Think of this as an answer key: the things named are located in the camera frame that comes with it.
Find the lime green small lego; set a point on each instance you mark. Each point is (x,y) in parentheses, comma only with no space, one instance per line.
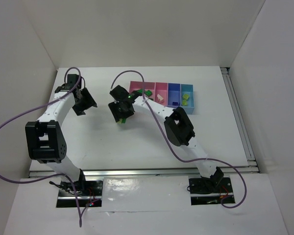
(184,103)

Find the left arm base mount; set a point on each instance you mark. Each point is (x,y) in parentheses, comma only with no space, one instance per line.
(89,194)

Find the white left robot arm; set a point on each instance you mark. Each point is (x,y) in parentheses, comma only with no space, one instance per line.
(45,140)

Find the aluminium side rail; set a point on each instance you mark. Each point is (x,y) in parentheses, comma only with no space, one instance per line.
(252,166)

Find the aluminium front rail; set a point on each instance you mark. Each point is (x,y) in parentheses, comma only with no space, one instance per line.
(141,172)

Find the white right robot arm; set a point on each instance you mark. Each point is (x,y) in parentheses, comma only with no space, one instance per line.
(178,131)

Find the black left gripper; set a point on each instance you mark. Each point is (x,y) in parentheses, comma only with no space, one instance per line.
(84,102)

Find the blue plastic container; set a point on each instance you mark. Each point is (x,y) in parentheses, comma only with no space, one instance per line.
(181,95)

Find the lime green square lego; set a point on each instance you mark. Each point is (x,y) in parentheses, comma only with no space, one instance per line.
(185,97)

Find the pink plastic container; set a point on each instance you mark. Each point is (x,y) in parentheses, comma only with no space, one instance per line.
(156,88)

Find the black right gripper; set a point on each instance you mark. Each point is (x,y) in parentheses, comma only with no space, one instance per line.
(121,111)

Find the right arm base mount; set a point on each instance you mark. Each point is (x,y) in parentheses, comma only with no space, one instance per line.
(201,193)

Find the lime and green lego stack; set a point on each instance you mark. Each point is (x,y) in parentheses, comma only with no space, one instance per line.
(121,121)

